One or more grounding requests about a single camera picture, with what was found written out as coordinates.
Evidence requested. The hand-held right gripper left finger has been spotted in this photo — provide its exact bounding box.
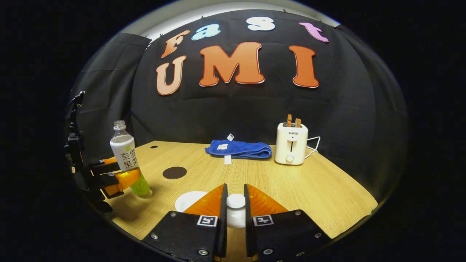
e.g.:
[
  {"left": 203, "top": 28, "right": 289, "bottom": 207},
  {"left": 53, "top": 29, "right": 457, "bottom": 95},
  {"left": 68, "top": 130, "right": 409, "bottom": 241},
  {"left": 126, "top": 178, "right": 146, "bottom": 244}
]
[{"left": 142, "top": 183, "right": 228, "bottom": 262}]

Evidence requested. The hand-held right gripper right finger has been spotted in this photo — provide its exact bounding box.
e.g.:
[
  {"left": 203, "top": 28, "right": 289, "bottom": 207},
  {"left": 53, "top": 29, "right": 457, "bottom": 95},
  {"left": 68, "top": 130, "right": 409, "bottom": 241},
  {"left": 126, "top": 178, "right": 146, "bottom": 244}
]
[{"left": 243, "top": 183, "right": 332, "bottom": 262}]

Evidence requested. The clear water bottle green label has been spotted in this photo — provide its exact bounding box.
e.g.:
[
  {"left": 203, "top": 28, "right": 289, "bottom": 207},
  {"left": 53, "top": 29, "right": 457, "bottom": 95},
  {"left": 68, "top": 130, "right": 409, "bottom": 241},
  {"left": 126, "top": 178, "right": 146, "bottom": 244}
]
[{"left": 110, "top": 120, "right": 152, "bottom": 198}]

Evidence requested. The dark brown round coaster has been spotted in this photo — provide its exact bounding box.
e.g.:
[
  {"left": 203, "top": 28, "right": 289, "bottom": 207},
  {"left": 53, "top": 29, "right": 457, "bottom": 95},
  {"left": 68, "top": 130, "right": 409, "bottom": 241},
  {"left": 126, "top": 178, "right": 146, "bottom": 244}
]
[{"left": 162, "top": 167, "right": 187, "bottom": 180}]

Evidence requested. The folded blue towel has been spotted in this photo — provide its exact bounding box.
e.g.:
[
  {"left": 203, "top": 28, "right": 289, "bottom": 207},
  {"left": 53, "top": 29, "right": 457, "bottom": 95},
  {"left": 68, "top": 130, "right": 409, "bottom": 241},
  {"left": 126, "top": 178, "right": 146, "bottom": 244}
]
[{"left": 205, "top": 134, "right": 273, "bottom": 164}]

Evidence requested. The white toaster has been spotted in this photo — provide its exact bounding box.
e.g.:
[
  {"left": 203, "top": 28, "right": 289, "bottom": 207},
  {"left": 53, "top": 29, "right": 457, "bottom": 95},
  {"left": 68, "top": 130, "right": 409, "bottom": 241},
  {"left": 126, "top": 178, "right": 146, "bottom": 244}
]
[{"left": 275, "top": 122, "right": 309, "bottom": 166}]

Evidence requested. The black backdrop cloth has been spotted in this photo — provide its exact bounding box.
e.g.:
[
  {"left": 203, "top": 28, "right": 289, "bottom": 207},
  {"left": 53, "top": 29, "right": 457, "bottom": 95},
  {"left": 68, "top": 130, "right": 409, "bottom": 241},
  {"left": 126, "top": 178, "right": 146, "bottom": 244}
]
[{"left": 69, "top": 9, "right": 408, "bottom": 204}]

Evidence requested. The white toaster cable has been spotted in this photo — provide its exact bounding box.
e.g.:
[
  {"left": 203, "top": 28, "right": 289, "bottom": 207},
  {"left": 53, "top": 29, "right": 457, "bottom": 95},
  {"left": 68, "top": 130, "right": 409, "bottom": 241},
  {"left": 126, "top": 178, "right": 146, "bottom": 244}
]
[{"left": 304, "top": 136, "right": 321, "bottom": 160}]

